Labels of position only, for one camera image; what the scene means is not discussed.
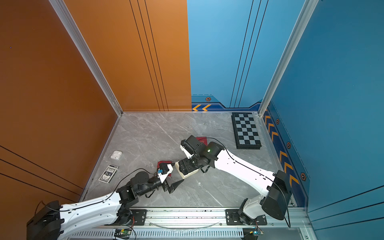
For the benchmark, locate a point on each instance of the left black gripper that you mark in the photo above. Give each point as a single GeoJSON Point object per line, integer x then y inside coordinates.
{"type": "Point", "coordinates": [173, 186]}

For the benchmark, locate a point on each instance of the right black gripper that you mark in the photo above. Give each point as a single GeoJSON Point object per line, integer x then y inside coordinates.
{"type": "Point", "coordinates": [184, 166]}

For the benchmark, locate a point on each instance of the cream lotus print box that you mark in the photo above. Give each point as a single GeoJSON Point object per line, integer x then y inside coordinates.
{"type": "Point", "coordinates": [184, 172]}

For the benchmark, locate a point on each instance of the red jewelry box lid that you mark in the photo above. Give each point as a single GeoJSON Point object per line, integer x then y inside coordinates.
{"type": "Point", "coordinates": [203, 140]}

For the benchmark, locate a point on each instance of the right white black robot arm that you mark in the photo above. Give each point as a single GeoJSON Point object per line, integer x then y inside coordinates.
{"type": "Point", "coordinates": [274, 188]}

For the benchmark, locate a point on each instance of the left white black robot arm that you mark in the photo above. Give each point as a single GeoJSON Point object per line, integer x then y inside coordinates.
{"type": "Point", "coordinates": [57, 222]}

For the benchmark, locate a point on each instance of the left closed red jewelry box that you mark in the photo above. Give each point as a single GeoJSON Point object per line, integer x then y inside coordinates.
{"type": "Point", "coordinates": [163, 163]}

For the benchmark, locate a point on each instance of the black white chessboard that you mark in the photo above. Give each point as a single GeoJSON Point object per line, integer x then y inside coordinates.
{"type": "Point", "coordinates": [245, 131]}

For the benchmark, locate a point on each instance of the white earbuds case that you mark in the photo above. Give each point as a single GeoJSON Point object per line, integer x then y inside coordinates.
{"type": "Point", "coordinates": [116, 155]}

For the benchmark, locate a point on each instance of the left green circuit board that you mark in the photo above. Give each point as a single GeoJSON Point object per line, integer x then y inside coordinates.
{"type": "Point", "coordinates": [123, 234]}

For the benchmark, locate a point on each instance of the green circuit board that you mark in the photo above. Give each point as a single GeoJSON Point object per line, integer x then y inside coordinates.
{"type": "Point", "coordinates": [123, 234]}
{"type": "Point", "coordinates": [251, 234]}

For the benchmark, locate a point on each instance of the right green circuit board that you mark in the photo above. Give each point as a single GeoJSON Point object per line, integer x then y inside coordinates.
{"type": "Point", "coordinates": [251, 234]}

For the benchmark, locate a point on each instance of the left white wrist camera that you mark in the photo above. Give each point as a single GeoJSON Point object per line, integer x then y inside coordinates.
{"type": "Point", "coordinates": [163, 172]}

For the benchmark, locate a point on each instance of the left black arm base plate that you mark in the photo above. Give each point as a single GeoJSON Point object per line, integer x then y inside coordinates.
{"type": "Point", "coordinates": [135, 217]}

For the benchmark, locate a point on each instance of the aluminium front rail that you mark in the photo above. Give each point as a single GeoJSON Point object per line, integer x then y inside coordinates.
{"type": "Point", "coordinates": [206, 217]}

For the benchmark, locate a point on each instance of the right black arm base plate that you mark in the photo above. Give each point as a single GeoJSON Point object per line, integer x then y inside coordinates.
{"type": "Point", "coordinates": [233, 218]}

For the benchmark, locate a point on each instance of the white vented cable duct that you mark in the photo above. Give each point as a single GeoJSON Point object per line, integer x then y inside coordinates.
{"type": "Point", "coordinates": [157, 233]}

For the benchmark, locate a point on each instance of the right aluminium corner post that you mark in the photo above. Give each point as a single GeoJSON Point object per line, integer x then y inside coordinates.
{"type": "Point", "coordinates": [292, 43]}

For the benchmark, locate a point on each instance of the aluminium corner post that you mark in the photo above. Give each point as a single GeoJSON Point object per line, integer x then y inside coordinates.
{"type": "Point", "coordinates": [292, 43]}
{"type": "Point", "coordinates": [74, 32]}

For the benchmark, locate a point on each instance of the left aluminium corner post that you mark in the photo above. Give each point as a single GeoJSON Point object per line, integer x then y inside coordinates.
{"type": "Point", "coordinates": [74, 32]}

